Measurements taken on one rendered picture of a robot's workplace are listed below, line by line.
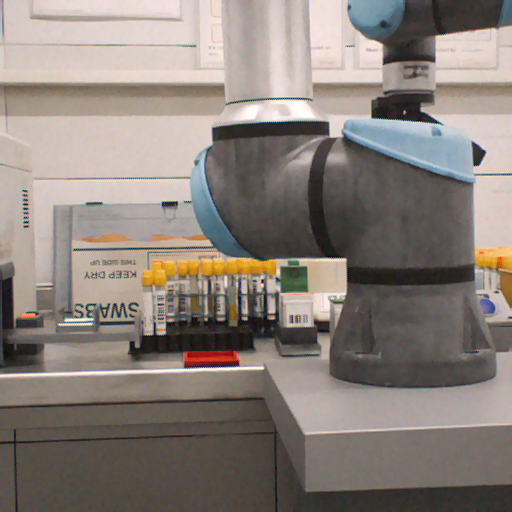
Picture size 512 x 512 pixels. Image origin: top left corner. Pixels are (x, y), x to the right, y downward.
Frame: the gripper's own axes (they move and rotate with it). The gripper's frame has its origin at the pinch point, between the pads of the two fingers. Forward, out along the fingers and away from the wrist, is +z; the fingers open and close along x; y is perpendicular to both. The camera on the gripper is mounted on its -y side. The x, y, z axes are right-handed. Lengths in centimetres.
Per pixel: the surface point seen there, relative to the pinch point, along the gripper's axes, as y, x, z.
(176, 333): 35.6, 1.2, 12.7
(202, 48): 28, -52, -36
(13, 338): 56, 9, 12
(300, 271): 18.2, 1.5, 4.5
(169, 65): 35, -53, -33
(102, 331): 45.2, 8.5, 11.2
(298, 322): 19.4, 6.6, 11.0
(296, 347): 20.1, 8.7, 14.0
